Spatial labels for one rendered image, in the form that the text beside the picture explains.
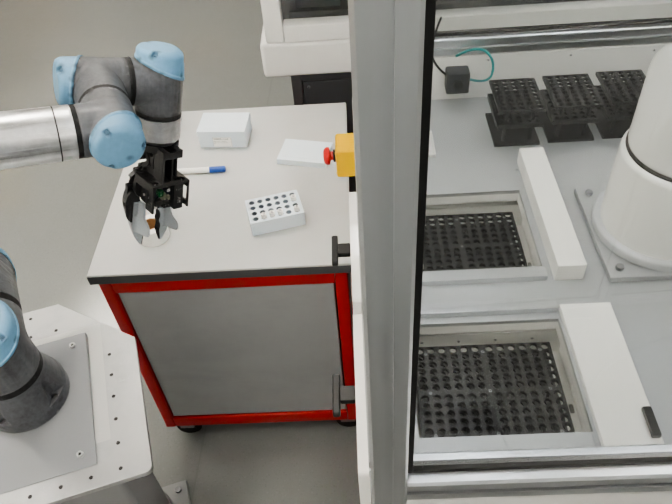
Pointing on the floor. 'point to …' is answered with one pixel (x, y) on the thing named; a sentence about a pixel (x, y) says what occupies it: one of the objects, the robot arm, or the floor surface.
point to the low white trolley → (240, 282)
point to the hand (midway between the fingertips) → (148, 232)
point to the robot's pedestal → (143, 491)
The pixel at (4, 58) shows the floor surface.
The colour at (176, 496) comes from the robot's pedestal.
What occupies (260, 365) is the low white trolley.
